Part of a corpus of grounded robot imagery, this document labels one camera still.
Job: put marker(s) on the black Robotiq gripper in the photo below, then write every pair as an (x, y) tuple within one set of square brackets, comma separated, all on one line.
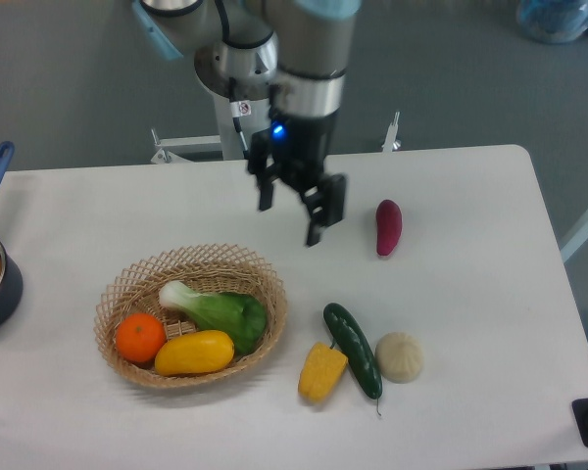
[(298, 147)]

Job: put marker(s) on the yellow mango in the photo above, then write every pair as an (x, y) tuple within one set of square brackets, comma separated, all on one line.
[(195, 353)]

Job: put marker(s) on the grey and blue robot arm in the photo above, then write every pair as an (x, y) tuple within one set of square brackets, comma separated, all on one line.
[(276, 72)]

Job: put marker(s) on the woven wicker basket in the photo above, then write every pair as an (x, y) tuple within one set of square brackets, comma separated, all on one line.
[(205, 268)]

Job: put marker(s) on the purple sweet potato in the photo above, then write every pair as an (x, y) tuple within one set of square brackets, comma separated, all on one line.
[(389, 227)]

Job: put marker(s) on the green bok choy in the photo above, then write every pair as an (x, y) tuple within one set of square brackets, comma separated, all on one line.
[(242, 317)]

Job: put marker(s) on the dark green cucumber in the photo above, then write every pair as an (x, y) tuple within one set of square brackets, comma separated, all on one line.
[(347, 334)]

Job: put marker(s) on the yellow bell pepper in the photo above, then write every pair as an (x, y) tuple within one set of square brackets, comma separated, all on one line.
[(322, 370)]

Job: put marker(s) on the beige steamed bun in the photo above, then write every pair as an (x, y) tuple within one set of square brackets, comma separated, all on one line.
[(399, 357)]

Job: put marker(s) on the orange fruit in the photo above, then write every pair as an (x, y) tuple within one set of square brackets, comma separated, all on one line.
[(139, 337)]

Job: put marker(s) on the blue plastic bag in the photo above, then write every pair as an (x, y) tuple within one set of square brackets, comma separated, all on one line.
[(552, 22)]

